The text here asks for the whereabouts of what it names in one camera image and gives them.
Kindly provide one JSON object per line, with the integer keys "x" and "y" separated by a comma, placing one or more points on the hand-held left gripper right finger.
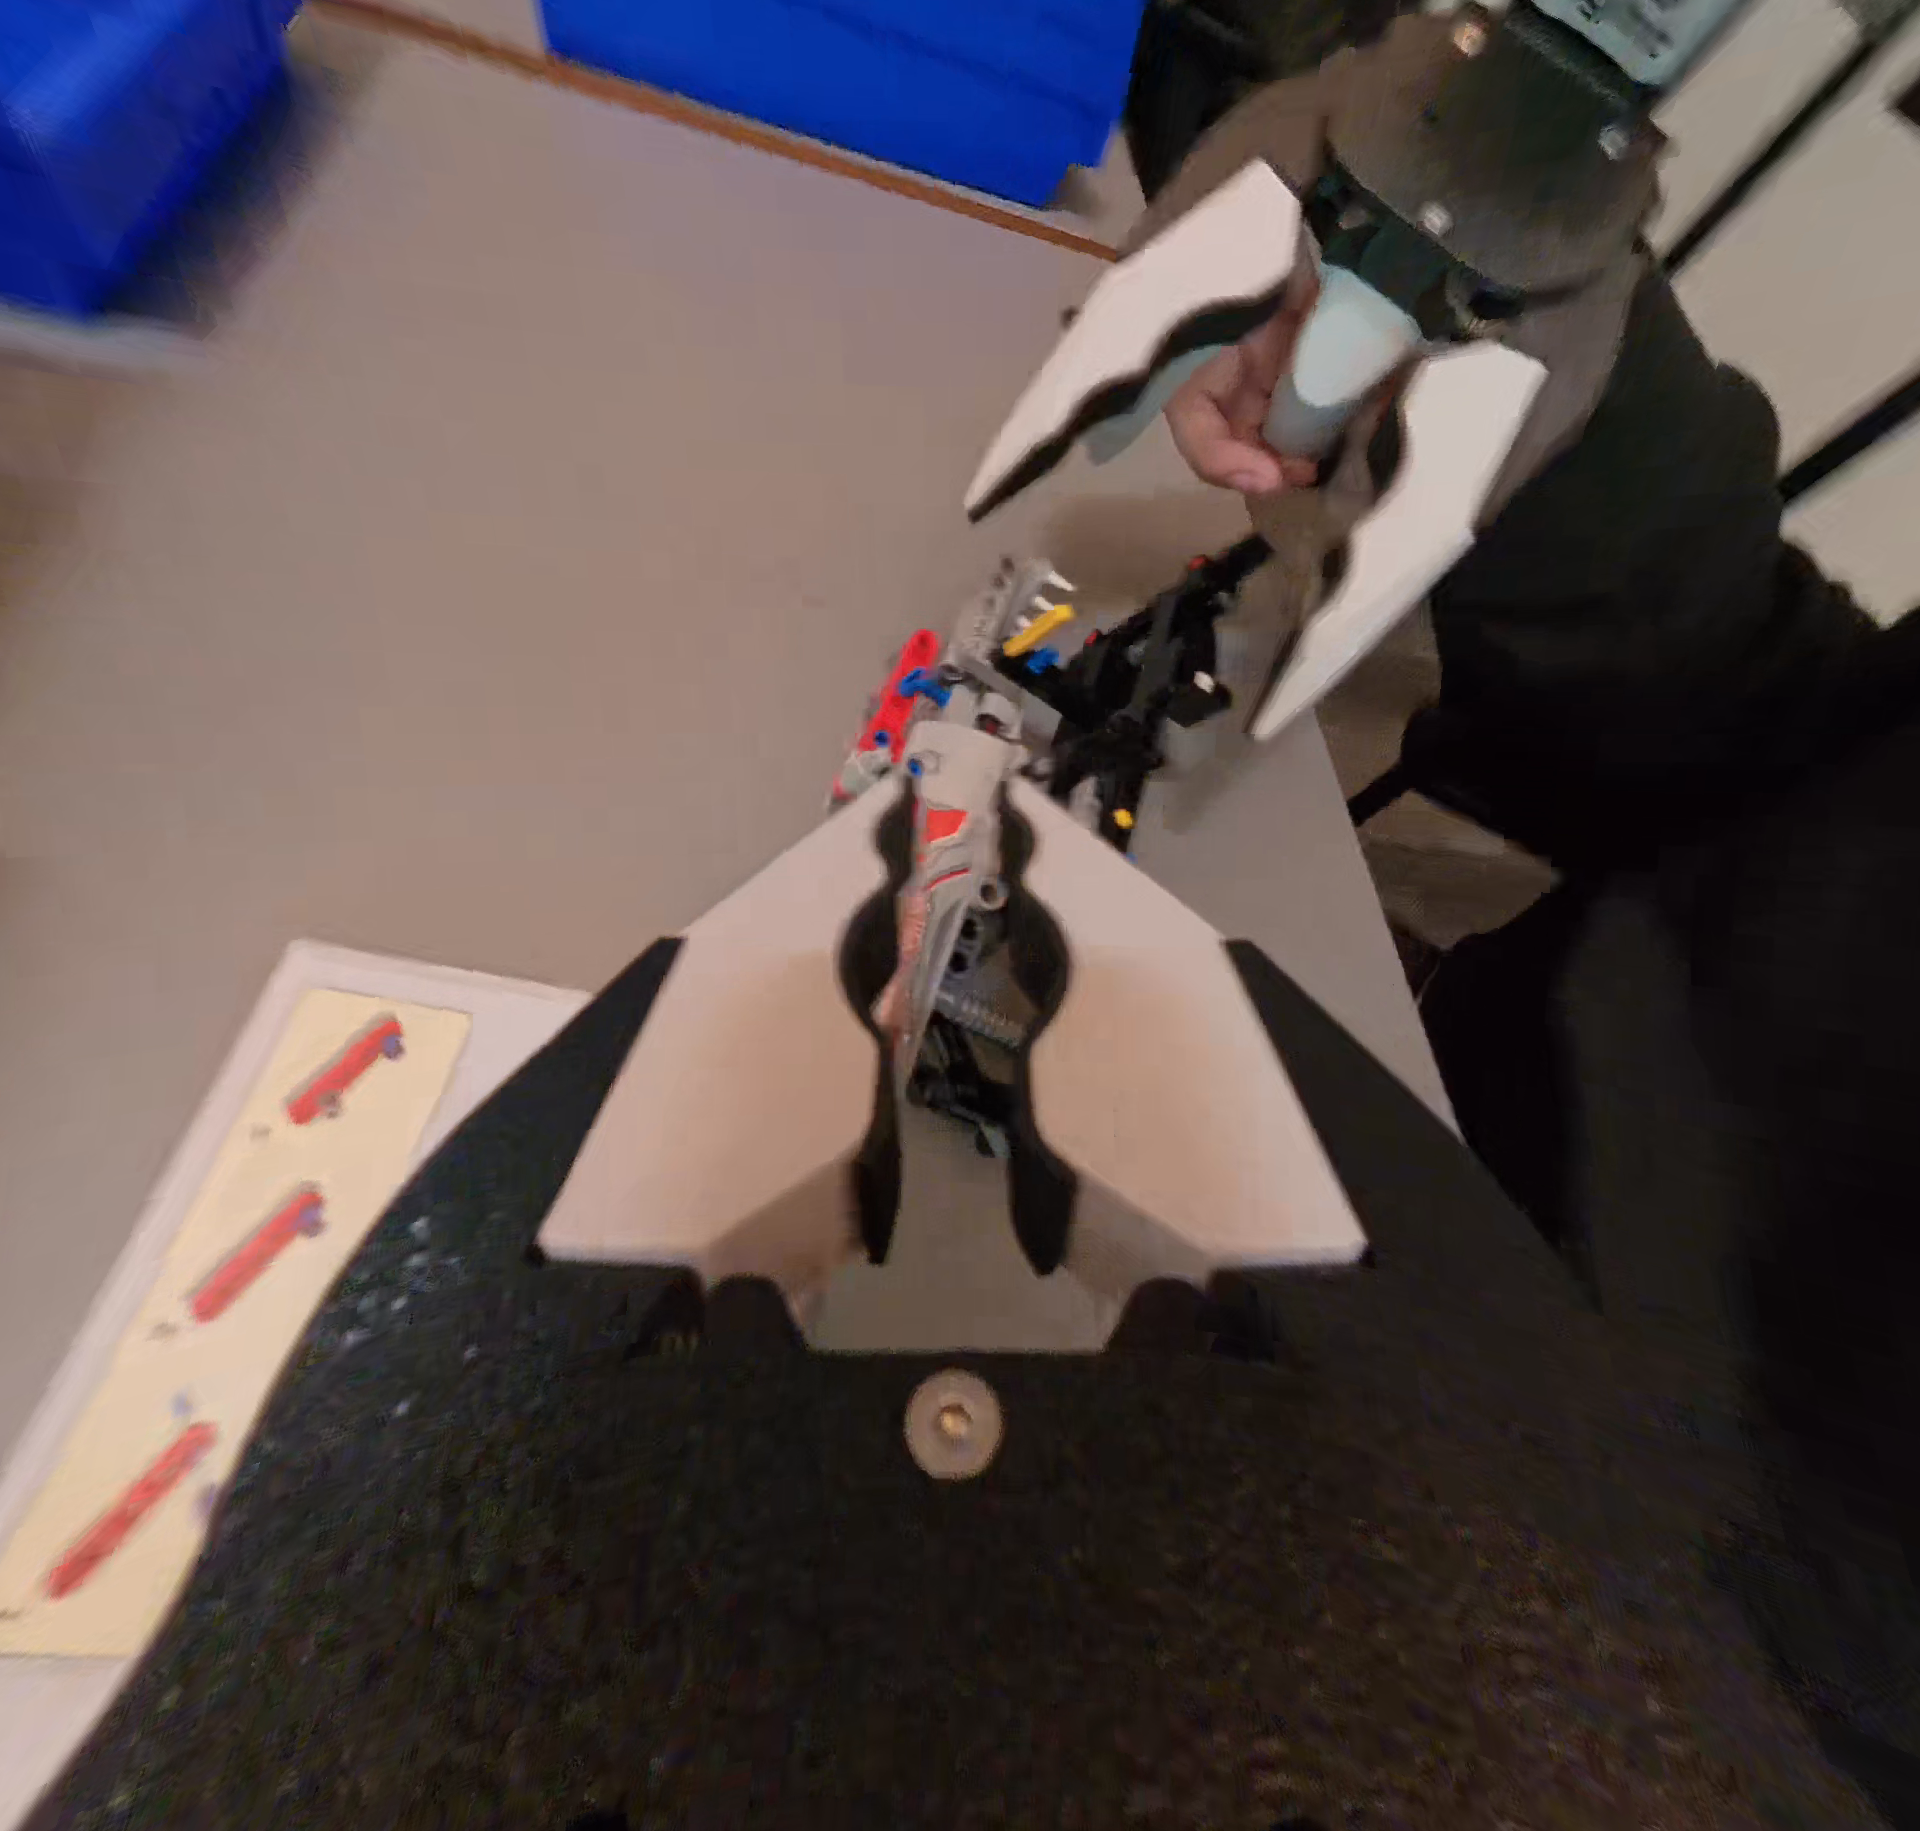
{"x": 1201, "y": 1096}

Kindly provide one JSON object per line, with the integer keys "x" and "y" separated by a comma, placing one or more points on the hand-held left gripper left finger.
{"x": 706, "y": 1110}

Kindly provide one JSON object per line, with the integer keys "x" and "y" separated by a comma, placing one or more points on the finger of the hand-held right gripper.
{"x": 1425, "y": 511}
{"x": 1141, "y": 315}

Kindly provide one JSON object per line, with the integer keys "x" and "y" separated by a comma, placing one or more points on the grey red brick toy vehicle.
{"x": 961, "y": 780}

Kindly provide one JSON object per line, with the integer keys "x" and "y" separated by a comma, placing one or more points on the person's right forearm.
{"x": 1681, "y": 481}

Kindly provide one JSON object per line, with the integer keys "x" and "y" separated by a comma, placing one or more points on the beige desk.
{"x": 526, "y": 511}

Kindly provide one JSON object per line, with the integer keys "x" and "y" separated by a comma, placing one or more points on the person's right hand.
{"x": 1222, "y": 430}

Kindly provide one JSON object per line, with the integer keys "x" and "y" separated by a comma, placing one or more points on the person in black clothing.
{"x": 1801, "y": 256}

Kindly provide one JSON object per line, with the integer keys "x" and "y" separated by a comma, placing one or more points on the white instruction booklet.
{"x": 300, "y": 1110}

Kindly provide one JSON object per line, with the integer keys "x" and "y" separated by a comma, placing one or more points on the blue storage bin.
{"x": 841, "y": 31}
{"x": 136, "y": 90}

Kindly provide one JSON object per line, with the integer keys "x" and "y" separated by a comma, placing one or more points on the person's black embroidered garment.
{"x": 1726, "y": 1035}

